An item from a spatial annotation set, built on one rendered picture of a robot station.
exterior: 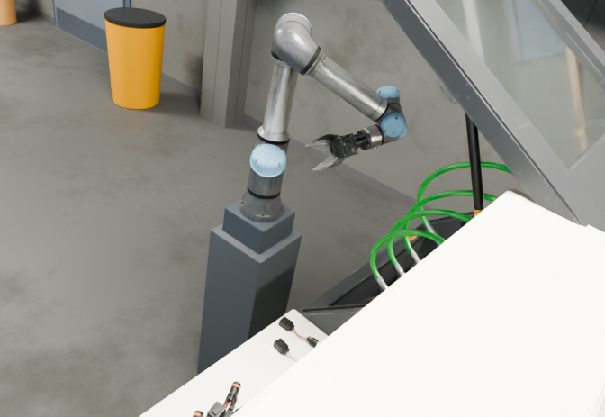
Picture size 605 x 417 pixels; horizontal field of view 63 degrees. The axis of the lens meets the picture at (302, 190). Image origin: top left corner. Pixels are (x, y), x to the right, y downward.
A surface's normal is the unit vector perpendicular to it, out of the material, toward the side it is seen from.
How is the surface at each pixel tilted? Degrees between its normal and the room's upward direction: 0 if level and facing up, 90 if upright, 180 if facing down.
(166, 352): 0
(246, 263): 90
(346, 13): 90
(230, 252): 90
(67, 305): 0
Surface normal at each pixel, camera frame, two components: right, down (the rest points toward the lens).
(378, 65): -0.59, 0.34
